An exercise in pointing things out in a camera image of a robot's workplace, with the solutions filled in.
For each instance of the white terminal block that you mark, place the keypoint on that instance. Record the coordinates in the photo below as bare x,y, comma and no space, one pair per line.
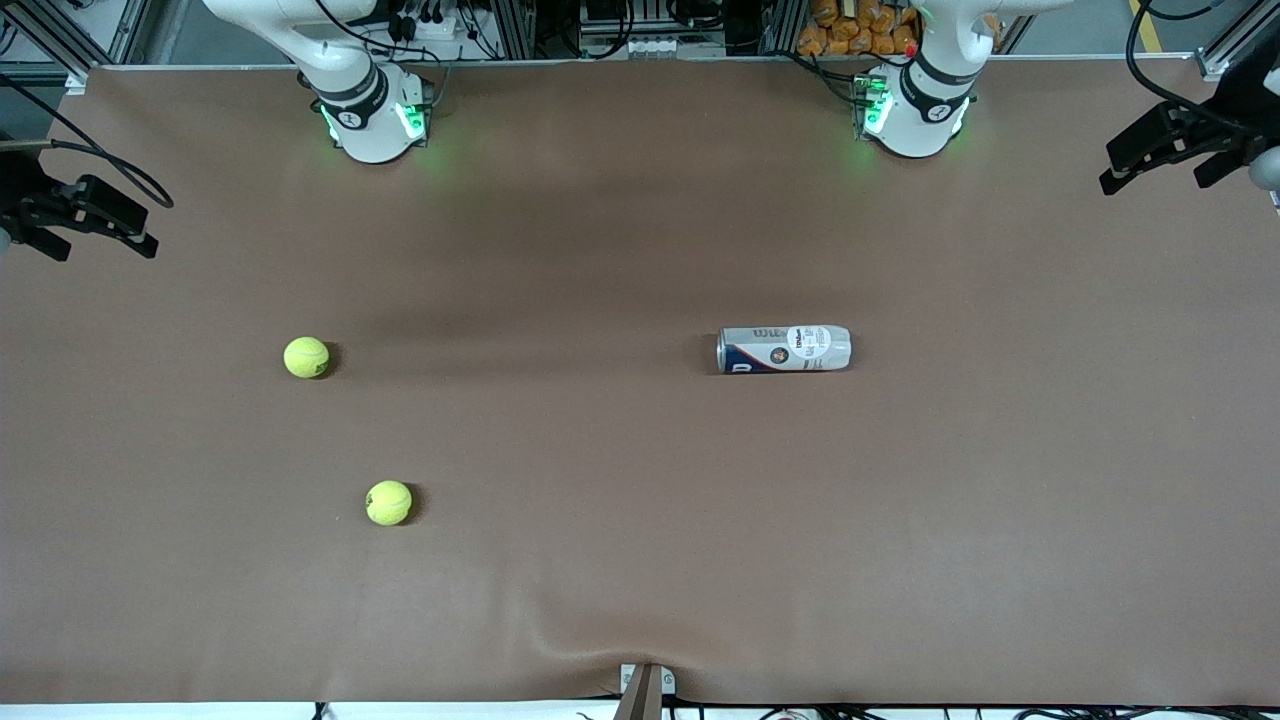
655,47

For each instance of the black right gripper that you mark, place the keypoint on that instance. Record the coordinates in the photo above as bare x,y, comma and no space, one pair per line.
20,192

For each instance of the aluminium frame post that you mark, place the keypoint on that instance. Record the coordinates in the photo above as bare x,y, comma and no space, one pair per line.
515,25
780,25

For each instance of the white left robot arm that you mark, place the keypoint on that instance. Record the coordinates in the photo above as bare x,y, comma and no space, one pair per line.
915,120

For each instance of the metal table clamp bracket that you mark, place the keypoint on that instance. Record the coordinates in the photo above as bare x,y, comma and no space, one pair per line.
645,700

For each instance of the clear tennis ball can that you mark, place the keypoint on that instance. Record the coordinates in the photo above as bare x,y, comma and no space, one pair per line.
800,350

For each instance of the white power strip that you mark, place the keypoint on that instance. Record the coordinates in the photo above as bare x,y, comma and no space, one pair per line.
440,28

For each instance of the brown table mat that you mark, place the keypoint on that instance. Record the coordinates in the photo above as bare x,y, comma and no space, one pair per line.
640,550

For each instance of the pile of orange objects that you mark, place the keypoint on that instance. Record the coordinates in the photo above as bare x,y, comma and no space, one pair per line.
850,30

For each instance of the aluminium frame rail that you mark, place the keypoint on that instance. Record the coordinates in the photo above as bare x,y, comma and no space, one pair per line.
75,78
1215,62

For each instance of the yellow-green tennis ball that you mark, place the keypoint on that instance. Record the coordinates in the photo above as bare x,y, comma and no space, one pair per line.
305,357
388,503

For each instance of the black electronics box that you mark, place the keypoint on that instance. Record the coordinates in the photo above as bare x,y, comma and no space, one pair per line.
700,12

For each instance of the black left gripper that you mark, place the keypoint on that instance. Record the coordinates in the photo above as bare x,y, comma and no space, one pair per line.
1236,112

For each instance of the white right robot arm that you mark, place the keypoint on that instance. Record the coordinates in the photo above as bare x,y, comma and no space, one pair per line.
370,120

